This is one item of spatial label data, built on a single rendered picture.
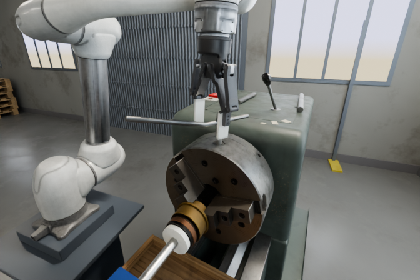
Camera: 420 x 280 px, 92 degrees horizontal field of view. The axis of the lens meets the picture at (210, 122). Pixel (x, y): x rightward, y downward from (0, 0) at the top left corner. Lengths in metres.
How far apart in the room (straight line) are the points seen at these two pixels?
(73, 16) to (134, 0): 0.16
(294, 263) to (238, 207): 0.72
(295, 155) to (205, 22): 0.43
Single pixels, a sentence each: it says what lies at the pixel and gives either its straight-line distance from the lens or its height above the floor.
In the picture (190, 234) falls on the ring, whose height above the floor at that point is 1.10.
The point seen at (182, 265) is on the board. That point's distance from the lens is 0.73.
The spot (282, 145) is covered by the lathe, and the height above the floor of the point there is 1.22.
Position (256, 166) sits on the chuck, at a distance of 0.56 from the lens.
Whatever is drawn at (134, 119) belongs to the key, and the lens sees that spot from 0.42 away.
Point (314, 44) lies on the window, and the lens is 2.96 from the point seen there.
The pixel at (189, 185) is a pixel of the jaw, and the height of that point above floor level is 1.14.
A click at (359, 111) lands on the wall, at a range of 3.19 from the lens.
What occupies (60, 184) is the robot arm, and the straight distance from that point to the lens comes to 0.96.
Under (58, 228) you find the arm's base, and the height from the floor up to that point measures 0.82.
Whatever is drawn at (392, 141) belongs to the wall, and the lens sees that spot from 3.43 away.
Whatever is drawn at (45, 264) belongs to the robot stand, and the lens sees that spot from 1.07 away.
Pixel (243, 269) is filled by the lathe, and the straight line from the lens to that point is 0.78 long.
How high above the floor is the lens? 1.48
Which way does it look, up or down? 20 degrees down
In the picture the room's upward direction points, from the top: straight up
